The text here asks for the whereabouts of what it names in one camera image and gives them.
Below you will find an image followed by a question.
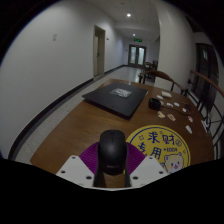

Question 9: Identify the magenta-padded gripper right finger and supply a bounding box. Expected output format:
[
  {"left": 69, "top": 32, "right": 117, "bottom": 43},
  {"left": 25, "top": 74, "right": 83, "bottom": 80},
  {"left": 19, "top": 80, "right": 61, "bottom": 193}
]
[{"left": 125, "top": 142, "right": 170, "bottom": 188}]

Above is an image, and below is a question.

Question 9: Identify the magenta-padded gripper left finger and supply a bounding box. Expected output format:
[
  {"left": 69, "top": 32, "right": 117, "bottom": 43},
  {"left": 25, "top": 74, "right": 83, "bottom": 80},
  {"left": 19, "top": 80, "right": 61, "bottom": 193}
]
[{"left": 55, "top": 142, "right": 102, "bottom": 189}]

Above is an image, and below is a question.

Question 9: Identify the black computer mouse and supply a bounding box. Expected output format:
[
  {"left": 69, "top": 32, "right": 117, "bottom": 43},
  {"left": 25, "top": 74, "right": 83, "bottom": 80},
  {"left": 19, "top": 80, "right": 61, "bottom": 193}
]
[{"left": 96, "top": 129, "right": 129, "bottom": 177}]

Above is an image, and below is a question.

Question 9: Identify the round yellow printed mouse pad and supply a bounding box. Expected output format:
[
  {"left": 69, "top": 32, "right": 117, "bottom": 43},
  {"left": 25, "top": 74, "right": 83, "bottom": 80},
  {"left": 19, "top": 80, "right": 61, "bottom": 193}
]
[{"left": 125, "top": 124, "right": 192, "bottom": 175}]

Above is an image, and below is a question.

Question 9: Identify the small black round box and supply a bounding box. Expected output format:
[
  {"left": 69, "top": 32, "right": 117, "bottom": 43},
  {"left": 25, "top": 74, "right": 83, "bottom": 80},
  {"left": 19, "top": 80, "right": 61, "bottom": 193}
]
[{"left": 147, "top": 97, "right": 163, "bottom": 111}]

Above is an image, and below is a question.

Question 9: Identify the small white box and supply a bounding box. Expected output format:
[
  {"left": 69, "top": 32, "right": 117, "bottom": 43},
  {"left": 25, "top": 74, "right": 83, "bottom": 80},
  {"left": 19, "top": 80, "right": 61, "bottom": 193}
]
[{"left": 161, "top": 90, "right": 173, "bottom": 99}]

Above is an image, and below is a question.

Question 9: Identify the flat black board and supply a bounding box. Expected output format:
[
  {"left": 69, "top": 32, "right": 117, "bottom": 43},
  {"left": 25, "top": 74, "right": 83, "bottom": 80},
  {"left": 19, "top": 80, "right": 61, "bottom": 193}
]
[{"left": 81, "top": 82, "right": 149, "bottom": 120}]

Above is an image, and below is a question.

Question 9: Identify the wooden chair with curved back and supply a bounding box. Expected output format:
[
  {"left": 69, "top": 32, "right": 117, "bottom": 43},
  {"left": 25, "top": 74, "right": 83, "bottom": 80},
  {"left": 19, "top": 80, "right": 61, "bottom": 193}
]
[{"left": 137, "top": 69, "right": 188, "bottom": 97}]

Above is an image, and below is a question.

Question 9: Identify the glass double door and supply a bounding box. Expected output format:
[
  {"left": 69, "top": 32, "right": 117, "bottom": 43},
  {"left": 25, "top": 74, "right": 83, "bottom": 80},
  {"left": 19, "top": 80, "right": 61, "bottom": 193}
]
[{"left": 128, "top": 44, "right": 147, "bottom": 67}]

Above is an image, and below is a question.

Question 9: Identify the beige side door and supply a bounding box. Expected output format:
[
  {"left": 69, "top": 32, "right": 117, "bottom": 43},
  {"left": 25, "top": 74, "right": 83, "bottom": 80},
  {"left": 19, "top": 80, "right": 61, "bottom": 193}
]
[{"left": 92, "top": 24, "right": 107, "bottom": 78}]

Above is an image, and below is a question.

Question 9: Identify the wooden chair with metal frame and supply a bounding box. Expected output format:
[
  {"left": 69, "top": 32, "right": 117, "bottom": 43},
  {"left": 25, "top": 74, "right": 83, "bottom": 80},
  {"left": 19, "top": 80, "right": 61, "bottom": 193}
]
[{"left": 187, "top": 69, "right": 224, "bottom": 161}]

